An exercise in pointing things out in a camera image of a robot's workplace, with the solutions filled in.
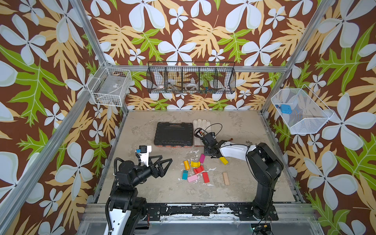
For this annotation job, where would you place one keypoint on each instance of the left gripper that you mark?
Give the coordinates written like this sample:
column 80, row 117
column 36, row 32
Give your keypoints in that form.
column 159, row 172

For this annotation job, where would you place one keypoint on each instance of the yellow rectangular block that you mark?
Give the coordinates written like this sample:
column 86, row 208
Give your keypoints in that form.
column 224, row 160

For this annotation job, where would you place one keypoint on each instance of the red rectangular block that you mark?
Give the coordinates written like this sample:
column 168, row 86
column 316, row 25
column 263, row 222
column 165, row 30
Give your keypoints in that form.
column 205, row 177

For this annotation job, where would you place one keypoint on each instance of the natural wood block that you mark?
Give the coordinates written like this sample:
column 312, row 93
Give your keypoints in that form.
column 226, row 179

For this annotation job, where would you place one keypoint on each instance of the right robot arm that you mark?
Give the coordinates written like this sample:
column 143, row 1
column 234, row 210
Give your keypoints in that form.
column 263, row 163

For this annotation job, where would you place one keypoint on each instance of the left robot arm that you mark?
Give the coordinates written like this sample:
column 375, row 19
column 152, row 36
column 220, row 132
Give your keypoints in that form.
column 124, row 209

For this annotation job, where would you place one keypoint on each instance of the magenta block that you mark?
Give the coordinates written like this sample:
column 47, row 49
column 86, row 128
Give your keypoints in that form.
column 202, row 158

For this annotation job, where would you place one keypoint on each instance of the red arch block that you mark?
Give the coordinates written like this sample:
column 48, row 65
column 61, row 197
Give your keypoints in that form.
column 198, row 170

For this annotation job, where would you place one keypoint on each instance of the teal block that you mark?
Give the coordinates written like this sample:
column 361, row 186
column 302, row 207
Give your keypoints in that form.
column 185, row 175

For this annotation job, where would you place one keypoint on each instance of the orange supermarket block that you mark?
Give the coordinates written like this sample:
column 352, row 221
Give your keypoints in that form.
column 186, row 165

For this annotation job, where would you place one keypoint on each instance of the pink block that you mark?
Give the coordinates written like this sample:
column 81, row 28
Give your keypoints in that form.
column 192, row 178

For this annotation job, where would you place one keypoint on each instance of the black charging board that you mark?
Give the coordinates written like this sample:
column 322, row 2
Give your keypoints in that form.
column 199, row 133

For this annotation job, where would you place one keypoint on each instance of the beige work glove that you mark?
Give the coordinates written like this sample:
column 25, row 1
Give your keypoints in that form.
column 200, row 123

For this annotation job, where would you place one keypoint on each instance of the black red tool case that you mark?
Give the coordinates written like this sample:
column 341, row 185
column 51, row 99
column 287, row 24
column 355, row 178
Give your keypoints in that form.
column 174, row 134

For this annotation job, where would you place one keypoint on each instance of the blue object in basket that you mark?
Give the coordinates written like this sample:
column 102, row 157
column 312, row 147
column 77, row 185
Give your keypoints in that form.
column 285, row 109

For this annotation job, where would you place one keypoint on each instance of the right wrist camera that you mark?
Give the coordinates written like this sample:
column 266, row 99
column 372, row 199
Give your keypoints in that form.
column 209, row 138

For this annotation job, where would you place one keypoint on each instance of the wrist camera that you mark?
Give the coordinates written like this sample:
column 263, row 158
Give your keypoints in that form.
column 209, row 138
column 142, row 154

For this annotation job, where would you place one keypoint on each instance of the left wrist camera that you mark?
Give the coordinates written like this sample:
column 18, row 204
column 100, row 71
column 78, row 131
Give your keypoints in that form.
column 142, row 154

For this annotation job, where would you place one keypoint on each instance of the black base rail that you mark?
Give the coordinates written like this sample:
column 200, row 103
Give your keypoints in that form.
column 245, row 211

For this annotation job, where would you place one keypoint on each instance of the black wire basket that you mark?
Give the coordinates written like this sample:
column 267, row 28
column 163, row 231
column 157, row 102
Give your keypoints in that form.
column 191, row 77

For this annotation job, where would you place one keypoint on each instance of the aluminium frame post right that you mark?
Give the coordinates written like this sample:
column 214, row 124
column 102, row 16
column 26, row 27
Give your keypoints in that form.
column 307, row 34

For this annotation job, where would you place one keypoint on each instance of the aluminium frame post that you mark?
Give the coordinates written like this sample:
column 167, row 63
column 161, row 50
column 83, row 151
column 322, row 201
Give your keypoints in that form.
column 92, row 38
column 307, row 34

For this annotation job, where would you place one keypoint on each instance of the white wire basket left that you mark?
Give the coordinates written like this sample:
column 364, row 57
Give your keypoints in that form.
column 109, row 85

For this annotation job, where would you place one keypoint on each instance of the white wire basket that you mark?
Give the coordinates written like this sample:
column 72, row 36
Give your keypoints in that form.
column 309, row 112
column 109, row 85

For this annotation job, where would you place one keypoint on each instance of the white wire basket right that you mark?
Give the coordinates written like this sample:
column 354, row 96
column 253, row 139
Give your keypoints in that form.
column 309, row 112

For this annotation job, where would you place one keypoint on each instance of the aluminium frame post left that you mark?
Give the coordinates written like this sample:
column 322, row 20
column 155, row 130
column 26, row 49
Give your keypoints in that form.
column 92, row 38

